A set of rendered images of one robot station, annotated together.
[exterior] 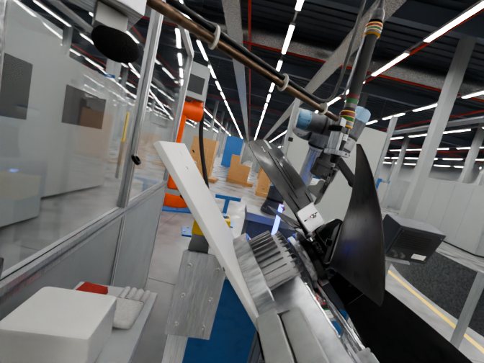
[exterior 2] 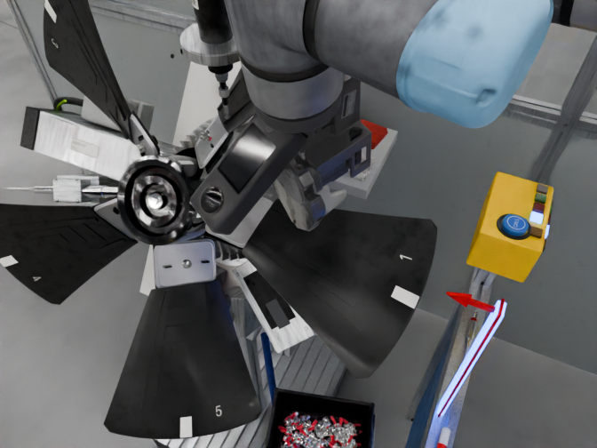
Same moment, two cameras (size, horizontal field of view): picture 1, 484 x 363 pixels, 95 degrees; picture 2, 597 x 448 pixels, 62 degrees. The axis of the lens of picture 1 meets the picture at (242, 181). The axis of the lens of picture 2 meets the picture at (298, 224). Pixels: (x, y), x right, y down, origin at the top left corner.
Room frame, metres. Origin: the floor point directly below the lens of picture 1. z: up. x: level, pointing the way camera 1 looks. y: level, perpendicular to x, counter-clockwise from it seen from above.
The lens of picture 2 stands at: (0.98, -0.59, 1.70)
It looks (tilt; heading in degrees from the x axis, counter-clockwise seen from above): 50 degrees down; 122
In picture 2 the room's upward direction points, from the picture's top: straight up
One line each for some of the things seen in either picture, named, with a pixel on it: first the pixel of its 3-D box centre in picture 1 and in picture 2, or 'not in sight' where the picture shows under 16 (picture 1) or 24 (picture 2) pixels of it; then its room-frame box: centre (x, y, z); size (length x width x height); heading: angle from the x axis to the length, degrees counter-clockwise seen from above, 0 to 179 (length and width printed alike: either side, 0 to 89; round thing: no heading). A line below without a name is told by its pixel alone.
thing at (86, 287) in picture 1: (86, 294); (367, 132); (0.59, 0.36, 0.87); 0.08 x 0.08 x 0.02; 88
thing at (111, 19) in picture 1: (117, 39); not in sight; (0.27, 0.18, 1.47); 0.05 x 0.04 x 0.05; 133
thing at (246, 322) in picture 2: not in sight; (238, 310); (0.64, -0.25, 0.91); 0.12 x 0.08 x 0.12; 98
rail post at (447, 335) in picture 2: not in sight; (438, 365); (0.99, 0.12, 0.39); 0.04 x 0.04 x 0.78; 8
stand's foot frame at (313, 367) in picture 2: not in sight; (264, 385); (0.51, -0.07, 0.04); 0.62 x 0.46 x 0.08; 98
